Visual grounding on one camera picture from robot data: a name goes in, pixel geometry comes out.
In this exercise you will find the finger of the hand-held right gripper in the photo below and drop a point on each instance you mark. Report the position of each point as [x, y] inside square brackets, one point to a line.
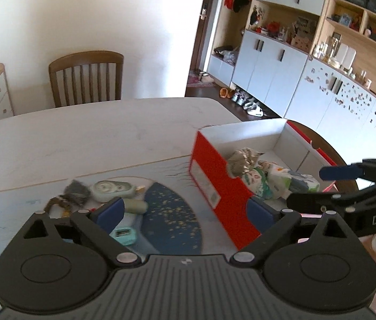
[311, 201]
[337, 172]

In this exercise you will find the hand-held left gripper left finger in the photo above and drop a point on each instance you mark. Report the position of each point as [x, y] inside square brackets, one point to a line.
[111, 213]

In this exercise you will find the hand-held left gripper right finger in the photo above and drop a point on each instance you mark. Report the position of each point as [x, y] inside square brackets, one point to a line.
[261, 213]

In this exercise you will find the grey tissue packet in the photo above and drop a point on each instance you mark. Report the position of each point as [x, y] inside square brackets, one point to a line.
[304, 181]

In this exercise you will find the white tissue paper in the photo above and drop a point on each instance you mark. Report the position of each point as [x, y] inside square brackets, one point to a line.
[131, 220]

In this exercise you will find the light green correction tape dispenser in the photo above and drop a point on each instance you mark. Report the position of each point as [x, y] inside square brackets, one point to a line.
[113, 190]

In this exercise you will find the sage green cylinder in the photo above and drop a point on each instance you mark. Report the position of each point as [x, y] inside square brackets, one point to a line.
[136, 206]

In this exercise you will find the small teal box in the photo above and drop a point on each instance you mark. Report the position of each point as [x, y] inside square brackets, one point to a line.
[124, 236]

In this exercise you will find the green white snack packet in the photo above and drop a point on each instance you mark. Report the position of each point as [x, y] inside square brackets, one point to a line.
[256, 181]

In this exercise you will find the white serrated packet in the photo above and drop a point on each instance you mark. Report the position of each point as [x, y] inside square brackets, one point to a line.
[279, 181]

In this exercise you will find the dark grey wrapper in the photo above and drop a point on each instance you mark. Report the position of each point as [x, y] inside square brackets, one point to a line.
[76, 191]

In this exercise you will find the foil wrapper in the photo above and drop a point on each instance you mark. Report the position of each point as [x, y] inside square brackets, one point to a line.
[241, 161]

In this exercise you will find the red cardboard box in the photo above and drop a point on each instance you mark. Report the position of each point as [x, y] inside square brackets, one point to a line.
[208, 173]

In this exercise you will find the printed blue table mat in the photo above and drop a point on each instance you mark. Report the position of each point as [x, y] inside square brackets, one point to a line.
[171, 220]

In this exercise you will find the row of shoes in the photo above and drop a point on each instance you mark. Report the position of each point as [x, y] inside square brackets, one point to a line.
[247, 103]

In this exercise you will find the white canister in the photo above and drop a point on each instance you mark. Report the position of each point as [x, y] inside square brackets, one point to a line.
[346, 56]

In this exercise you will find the orange slippers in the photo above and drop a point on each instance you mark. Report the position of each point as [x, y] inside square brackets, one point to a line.
[226, 92]

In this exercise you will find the wooden toy house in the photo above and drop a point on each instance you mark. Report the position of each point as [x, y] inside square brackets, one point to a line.
[301, 41]

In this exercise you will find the wooden slat-back chair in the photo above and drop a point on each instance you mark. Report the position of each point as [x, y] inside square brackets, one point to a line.
[84, 80]

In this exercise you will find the white slippers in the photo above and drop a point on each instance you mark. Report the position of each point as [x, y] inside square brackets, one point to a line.
[206, 77]

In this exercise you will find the patterned door rug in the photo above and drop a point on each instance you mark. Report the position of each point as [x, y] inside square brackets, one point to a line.
[194, 80]

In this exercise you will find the red ornament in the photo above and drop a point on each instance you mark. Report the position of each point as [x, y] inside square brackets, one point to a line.
[274, 27]

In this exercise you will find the black hanging bag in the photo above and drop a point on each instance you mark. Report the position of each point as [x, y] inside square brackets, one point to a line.
[241, 0]

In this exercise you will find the brown entrance door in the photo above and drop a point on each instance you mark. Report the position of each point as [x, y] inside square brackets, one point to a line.
[204, 11]

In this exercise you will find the white wall cabinet unit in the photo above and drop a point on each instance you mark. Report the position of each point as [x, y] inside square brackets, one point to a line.
[274, 73]

